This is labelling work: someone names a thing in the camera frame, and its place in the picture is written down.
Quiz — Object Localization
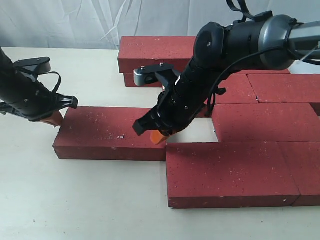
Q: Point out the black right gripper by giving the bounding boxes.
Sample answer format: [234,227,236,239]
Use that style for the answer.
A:
[132,86,209,145]

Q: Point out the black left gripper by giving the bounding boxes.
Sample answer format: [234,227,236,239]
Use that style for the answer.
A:
[0,84,79,127]

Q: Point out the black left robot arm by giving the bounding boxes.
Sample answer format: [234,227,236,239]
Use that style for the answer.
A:
[0,50,79,127]

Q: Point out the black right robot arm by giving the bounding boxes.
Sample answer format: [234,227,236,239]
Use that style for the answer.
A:
[132,15,320,144]

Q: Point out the large front red brick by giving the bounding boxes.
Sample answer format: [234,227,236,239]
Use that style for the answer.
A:
[166,142,300,209]

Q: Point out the wrinkled white backdrop cloth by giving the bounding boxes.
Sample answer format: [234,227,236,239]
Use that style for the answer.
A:
[0,0,320,51]

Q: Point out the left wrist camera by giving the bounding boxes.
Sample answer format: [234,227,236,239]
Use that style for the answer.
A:
[13,57,51,76]

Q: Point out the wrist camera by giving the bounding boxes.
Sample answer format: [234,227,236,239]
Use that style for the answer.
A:
[133,62,181,89]
[13,57,51,76]

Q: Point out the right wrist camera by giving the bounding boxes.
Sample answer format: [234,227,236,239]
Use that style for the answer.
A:
[133,62,181,89]

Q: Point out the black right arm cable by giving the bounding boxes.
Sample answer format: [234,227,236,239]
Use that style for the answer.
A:
[203,0,298,118]

